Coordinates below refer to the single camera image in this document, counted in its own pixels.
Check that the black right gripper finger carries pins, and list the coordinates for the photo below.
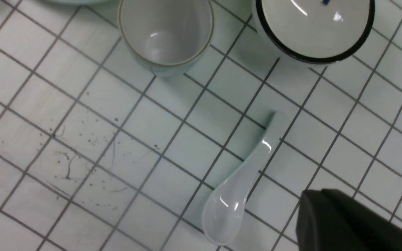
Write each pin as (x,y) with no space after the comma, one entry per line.
(330,220)

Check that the plain white ceramic spoon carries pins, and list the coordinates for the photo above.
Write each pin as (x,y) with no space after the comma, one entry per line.
(224,210)

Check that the pale green cup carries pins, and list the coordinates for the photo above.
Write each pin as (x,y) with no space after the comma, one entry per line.
(166,37)

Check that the small bowl with cartoon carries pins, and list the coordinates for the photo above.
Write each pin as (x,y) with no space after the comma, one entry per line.
(313,32)

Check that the white grid tablecloth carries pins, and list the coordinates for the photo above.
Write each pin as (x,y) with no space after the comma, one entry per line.
(98,154)

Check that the plain pale green plate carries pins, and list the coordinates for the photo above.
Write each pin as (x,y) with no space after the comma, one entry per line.
(78,2)

